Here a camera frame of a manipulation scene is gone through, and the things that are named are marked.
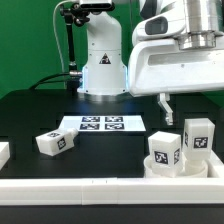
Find white left border rail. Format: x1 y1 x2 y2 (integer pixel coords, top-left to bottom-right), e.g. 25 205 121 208
0 142 10 170

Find black camera stand pole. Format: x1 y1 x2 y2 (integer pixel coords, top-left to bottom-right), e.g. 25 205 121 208
60 3 89 92

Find white front border rail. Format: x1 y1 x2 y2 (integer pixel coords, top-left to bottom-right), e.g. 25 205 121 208
0 178 224 206

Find white cable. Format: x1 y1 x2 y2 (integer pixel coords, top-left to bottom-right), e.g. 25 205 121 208
52 0 74 73

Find white marker sheet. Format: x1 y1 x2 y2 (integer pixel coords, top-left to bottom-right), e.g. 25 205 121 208
59 115 145 132

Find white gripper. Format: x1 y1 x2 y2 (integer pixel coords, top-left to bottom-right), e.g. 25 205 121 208
128 36 224 126

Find black cables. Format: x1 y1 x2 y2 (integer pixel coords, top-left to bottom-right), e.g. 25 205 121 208
29 73 81 90

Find white round stool seat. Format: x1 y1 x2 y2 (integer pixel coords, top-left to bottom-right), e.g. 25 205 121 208
143 156 208 178

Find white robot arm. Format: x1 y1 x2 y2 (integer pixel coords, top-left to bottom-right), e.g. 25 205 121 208
80 0 224 125

